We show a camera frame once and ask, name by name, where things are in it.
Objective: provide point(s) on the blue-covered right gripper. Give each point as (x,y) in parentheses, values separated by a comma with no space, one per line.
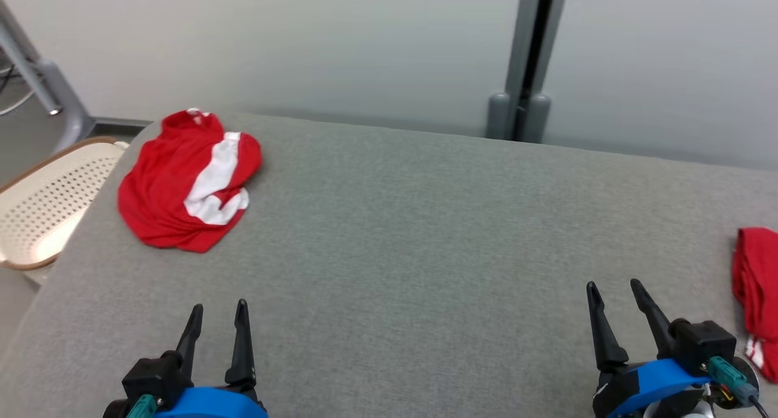
(650,381)

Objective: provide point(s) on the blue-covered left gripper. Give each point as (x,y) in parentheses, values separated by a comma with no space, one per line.
(213,403)

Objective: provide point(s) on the red white-trimmed sports jersey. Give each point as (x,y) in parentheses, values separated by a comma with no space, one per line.
(760,284)

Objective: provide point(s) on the red shorts with white stripe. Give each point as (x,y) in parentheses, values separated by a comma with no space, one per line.
(164,187)

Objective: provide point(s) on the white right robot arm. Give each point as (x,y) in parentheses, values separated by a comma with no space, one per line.
(681,411)

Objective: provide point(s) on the cream perforated laundry basket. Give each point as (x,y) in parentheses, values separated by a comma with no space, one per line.
(48,205)

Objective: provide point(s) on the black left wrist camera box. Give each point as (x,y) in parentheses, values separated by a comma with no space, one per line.
(155,375)

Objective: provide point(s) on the grey metal post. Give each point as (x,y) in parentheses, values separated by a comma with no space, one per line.
(529,59)

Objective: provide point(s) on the grey metal frame leg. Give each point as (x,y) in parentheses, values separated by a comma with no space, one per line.
(58,96)

